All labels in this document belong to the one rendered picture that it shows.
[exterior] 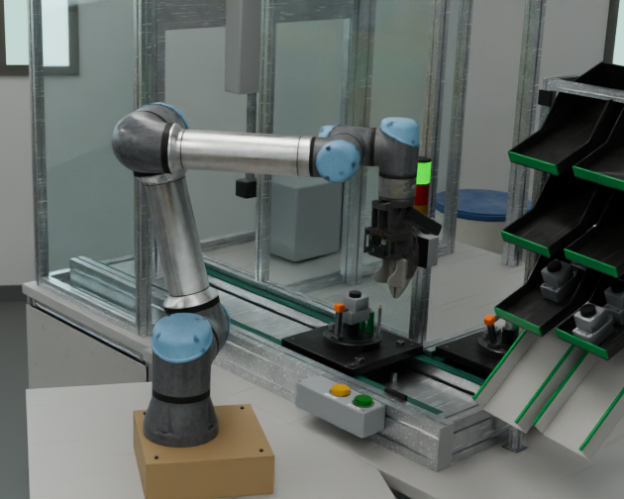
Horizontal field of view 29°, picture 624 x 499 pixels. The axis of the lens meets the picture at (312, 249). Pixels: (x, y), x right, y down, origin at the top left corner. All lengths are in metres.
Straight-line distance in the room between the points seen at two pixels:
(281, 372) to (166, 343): 0.53
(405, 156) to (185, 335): 0.54
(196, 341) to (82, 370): 1.11
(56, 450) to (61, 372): 0.94
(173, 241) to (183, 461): 0.44
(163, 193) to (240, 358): 0.64
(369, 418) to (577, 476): 0.44
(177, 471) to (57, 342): 1.22
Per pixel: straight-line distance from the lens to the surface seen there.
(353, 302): 2.79
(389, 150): 2.30
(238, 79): 3.39
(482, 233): 5.55
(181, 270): 2.43
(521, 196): 3.81
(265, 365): 2.82
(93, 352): 3.33
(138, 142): 2.26
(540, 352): 2.51
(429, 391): 2.74
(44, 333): 3.54
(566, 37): 6.36
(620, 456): 2.68
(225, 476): 2.36
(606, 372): 2.43
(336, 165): 2.16
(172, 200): 2.40
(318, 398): 2.60
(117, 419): 2.70
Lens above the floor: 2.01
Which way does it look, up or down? 17 degrees down
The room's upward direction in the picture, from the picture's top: 2 degrees clockwise
